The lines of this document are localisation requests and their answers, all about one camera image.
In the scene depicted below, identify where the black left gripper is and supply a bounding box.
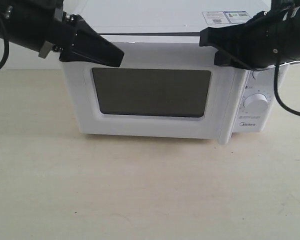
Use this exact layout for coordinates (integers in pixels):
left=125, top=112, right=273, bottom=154
left=0, top=0, right=125, bottom=68

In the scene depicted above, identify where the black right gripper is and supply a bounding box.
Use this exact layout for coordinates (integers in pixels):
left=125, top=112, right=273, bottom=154
left=199, top=0, right=300, bottom=70

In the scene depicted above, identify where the white microwave door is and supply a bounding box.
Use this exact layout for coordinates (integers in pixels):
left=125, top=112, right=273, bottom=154
left=62, top=42, right=249, bottom=144

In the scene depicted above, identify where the white microwave oven body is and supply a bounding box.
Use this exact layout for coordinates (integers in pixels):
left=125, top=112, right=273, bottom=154
left=79, top=0, right=273, bottom=139

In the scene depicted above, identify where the blue white label sticker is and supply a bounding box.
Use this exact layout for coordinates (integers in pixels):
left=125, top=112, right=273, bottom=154
left=202, top=11, right=251, bottom=25

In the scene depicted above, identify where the lower white control knob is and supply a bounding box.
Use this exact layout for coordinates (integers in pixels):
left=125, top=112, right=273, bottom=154
left=243, top=93, right=269, bottom=114

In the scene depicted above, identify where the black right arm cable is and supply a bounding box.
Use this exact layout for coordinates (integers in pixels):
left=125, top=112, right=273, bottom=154
left=272, top=56, right=300, bottom=118

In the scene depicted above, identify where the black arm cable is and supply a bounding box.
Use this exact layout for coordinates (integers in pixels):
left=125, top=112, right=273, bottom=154
left=0, top=0, right=11, bottom=77
left=272, top=56, right=300, bottom=118

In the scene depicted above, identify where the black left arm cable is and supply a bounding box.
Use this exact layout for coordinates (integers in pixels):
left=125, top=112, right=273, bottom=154
left=0, top=0, right=11, bottom=77

